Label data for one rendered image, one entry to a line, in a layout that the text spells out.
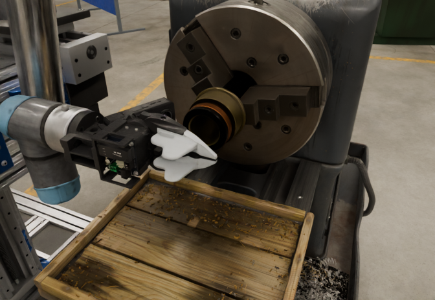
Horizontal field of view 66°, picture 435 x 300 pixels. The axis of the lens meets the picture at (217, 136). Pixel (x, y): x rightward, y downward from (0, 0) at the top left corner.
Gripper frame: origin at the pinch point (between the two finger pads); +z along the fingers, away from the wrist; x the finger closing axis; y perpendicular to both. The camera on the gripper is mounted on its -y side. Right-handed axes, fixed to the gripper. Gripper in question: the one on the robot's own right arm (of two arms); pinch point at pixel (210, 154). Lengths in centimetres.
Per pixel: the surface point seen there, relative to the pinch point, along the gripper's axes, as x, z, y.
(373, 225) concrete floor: -108, 43, -116
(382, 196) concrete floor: -108, 47, -143
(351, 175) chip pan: -54, 23, -79
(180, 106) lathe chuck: -4.3, -15.2, -19.4
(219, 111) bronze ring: 3.6, -1.1, -6.0
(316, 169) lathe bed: -21.1, 12.8, -32.2
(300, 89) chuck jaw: 4.0, 8.4, -18.0
